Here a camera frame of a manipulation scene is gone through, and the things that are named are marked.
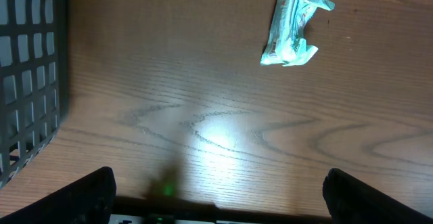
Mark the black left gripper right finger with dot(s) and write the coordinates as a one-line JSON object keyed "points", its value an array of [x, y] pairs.
{"points": [[351, 201]]}

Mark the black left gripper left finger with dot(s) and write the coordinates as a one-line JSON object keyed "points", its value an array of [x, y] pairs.
{"points": [[87, 200]]}

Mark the mint green snack packet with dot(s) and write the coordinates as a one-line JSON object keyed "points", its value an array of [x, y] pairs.
{"points": [[286, 44]]}

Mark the grey plastic mesh basket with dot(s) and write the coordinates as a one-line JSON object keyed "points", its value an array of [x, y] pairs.
{"points": [[34, 79]]}

